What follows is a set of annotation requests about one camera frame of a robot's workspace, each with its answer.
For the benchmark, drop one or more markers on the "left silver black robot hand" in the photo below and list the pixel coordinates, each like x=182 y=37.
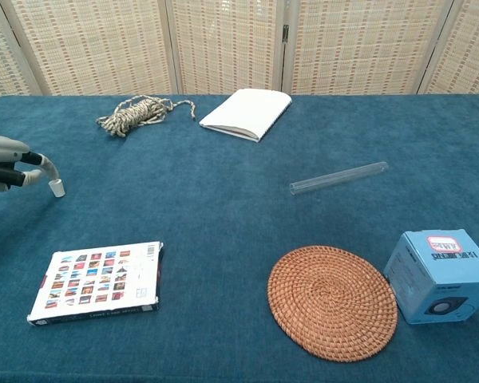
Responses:
x=0 y=149

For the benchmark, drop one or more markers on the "clear glass test tube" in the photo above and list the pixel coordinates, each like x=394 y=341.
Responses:
x=339 y=178

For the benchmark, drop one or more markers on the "woven bamboo folding screen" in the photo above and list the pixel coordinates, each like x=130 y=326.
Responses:
x=104 y=48

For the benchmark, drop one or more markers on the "book with picture grid cover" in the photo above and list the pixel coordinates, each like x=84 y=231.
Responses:
x=100 y=279

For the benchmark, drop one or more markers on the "teal table cloth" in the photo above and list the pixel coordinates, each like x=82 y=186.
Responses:
x=223 y=215

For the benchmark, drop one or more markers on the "white closed notebook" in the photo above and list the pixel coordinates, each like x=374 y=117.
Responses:
x=247 y=113

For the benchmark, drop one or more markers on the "black screen hinge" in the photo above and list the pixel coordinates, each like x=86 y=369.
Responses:
x=286 y=33

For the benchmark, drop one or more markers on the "round woven rattan coaster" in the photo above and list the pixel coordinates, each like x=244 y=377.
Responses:
x=332 y=303

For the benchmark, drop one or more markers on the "light blue cardboard box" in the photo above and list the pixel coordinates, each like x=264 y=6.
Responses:
x=443 y=275

